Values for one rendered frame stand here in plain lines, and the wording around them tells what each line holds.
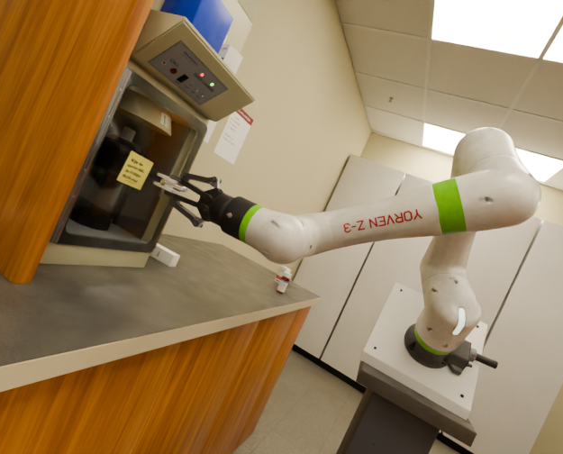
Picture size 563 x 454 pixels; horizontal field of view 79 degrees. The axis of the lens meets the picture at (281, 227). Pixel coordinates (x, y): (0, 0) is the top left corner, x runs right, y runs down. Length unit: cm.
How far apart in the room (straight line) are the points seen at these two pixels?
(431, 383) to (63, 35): 123
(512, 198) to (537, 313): 302
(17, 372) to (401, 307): 106
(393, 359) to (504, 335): 259
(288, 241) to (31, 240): 46
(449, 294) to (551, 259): 276
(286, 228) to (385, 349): 62
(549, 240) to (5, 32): 372
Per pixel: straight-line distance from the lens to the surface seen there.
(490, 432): 386
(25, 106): 84
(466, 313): 103
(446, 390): 119
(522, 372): 377
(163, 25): 80
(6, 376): 56
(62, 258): 90
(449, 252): 107
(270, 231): 69
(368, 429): 120
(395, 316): 125
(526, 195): 76
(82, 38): 79
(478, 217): 75
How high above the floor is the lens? 124
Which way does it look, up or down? 1 degrees down
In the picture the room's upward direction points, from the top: 25 degrees clockwise
